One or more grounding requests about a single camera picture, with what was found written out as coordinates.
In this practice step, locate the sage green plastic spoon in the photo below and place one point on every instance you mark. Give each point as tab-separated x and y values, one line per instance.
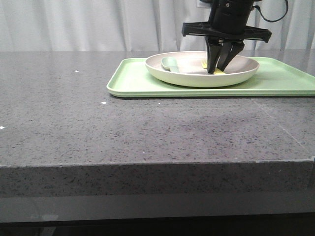
170	64

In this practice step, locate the light green plastic tray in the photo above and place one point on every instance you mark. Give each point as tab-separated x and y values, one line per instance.
273	78

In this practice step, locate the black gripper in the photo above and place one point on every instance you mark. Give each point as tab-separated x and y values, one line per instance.
227	22

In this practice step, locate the grey pleated curtain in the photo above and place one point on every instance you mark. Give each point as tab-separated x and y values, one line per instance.
139	25

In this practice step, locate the yellow plastic fork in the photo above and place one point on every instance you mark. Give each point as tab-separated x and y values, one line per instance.
216	71

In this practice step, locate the beige round plate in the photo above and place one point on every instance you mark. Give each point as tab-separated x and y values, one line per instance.
192	74

